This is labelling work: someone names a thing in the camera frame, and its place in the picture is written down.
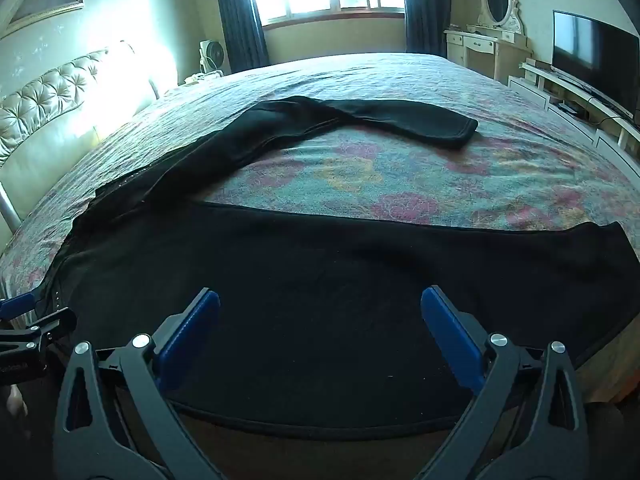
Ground dark blue curtain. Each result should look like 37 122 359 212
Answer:
401 0 454 59
212 0 272 75

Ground black pants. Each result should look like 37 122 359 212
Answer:
30 95 640 431

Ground cream vanity desk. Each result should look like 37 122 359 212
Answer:
443 23 532 82

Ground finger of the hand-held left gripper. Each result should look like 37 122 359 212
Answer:
0 291 37 320
22 306 77 348

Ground black television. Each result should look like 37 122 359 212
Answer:
551 9 640 122

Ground white television stand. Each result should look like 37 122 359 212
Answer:
507 57 640 183

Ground cream tufted headboard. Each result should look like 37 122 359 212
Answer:
0 40 178 248

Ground floral bedspread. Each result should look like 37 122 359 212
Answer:
0 51 640 396

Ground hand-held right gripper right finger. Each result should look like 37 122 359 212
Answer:
420 285 591 480

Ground white fan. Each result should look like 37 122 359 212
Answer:
198 38 232 77

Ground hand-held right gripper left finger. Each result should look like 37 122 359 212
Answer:
52 287 226 480

